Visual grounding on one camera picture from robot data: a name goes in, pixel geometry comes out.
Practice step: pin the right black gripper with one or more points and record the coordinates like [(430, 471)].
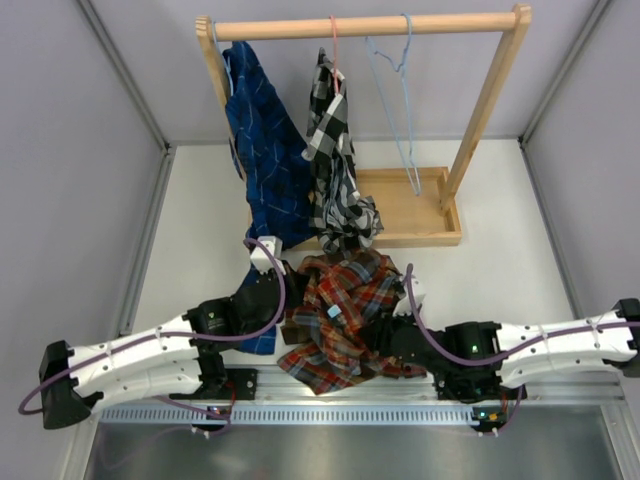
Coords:
[(379, 330)]

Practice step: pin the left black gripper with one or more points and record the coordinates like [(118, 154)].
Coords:
[(296, 286)]

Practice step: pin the red brown plaid shirt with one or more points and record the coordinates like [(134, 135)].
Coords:
[(345, 293)]

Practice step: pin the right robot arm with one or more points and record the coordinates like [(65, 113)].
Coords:
[(480, 361)]

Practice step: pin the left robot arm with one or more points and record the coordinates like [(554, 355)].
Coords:
[(180, 359)]

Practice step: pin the black white checked shirt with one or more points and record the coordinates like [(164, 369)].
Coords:
[(342, 217)]

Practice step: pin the blue plaid shirt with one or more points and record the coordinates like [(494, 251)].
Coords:
[(267, 149)]

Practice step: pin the wooden clothes rack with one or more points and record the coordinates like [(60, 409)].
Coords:
[(430, 219)]

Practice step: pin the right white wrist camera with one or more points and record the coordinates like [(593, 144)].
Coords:
[(412, 298)]

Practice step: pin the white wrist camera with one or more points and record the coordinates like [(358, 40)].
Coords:
[(412, 298), (266, 254)]

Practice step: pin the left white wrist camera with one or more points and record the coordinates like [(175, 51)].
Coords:
[(266, 254)]

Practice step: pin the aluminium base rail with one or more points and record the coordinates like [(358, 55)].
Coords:
[(272, 385)]

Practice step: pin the white slotted cable duct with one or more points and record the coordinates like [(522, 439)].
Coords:
[(359, 415)]

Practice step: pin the pink wire hanger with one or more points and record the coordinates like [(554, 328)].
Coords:
[(337, 55)]

